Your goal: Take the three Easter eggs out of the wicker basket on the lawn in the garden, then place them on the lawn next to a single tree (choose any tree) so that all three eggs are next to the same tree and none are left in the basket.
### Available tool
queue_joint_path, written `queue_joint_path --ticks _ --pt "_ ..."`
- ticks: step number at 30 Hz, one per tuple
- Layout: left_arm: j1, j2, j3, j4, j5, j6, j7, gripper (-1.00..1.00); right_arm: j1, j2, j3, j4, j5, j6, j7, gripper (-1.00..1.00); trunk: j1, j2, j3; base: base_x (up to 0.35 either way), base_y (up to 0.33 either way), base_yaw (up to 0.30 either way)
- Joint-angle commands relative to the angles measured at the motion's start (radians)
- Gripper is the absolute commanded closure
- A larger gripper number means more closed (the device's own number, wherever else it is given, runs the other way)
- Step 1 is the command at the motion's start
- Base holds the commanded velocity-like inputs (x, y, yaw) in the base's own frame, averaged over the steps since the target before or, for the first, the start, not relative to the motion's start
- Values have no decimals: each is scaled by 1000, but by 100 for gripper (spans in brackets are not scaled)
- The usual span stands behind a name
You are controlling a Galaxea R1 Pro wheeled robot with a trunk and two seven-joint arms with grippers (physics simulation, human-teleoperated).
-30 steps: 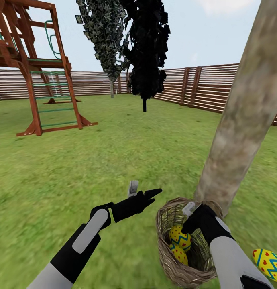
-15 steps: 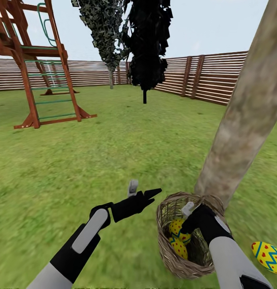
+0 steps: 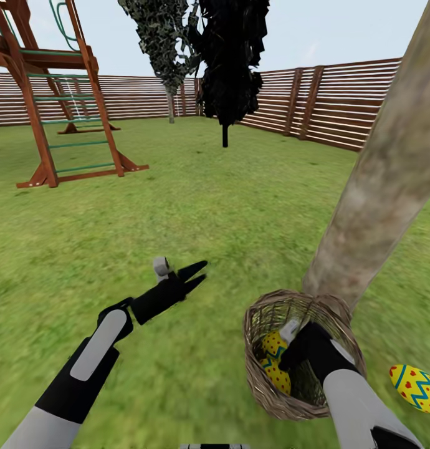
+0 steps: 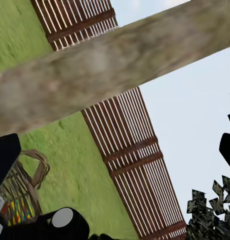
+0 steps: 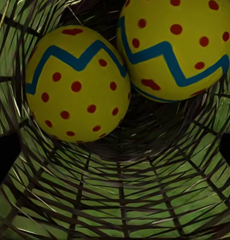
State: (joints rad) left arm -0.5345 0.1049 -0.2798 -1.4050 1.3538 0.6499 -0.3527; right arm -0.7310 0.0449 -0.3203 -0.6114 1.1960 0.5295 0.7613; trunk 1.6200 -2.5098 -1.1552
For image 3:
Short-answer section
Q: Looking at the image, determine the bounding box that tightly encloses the wicker basket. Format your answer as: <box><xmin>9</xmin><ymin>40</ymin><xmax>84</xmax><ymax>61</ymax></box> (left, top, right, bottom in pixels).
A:
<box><xmin>242</xmin><ymin>289</ymin><xmax>368</xmax><ymax>422</ymax></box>

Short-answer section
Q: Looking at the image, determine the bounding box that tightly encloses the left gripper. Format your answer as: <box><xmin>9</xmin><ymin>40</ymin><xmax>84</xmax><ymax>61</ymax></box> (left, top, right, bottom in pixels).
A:
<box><xmin>145</xmin><ymin>260</ymin><xmax>208</xmax><ymax>315</ymax></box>

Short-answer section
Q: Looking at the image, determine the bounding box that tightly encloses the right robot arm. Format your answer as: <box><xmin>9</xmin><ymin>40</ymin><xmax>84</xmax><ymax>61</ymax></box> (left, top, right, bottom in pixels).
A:
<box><xmin>278</xmin><ymin>319</ymin><xmax>424</xmax><ymax>449</ymax></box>

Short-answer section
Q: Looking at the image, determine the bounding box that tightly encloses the easter egg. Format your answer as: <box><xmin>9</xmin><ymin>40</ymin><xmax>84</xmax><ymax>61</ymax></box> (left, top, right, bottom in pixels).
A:
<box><xmin>262</xmin><ymin>329</ymin><xmax>288</xmax><ymax>362</ymax></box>
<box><xmin>389</xmin><ymin>365</ymin><xmax>430</xmax><ymax>413</ymax></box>
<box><xmin>259</xmin><ymin>358</ymin><xmax>293</xmax><ymax>395</ymax></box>

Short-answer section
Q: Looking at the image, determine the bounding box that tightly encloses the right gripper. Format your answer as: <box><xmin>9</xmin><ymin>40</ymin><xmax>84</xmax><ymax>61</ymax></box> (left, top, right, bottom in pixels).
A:
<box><xmin>278</xmin><ymin>338</ymin><xmax>307</xmax><ymax>372</ymax></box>

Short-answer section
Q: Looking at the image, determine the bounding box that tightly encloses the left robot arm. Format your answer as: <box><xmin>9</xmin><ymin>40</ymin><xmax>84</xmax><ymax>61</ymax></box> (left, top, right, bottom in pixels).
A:
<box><xmin>1</xmin><ymin>256</ymin><xmax>208</xmax><ymax>449</ymax></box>

